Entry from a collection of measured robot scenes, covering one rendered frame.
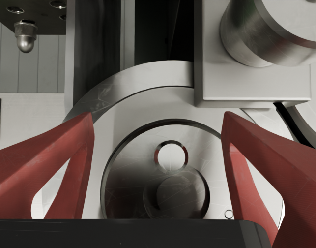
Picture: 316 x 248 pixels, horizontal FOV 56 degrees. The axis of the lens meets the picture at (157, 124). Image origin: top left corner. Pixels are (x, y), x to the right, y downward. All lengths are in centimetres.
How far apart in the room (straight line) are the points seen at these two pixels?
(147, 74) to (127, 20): 236
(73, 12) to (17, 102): 37
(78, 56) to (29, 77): 266
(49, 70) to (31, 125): 222
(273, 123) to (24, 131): 43
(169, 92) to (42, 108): 39
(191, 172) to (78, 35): 11
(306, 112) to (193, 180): 7
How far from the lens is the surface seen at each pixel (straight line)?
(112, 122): 16
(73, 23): 19
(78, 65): 20
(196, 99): 15
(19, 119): 54
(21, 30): 55
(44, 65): 279
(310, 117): 19
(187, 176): 15
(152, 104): 16
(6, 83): 301
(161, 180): 15
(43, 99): 53
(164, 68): 17
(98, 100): 17
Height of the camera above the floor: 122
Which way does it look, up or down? 4 degrees down
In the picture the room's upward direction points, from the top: 180 degrees counter-clockwise
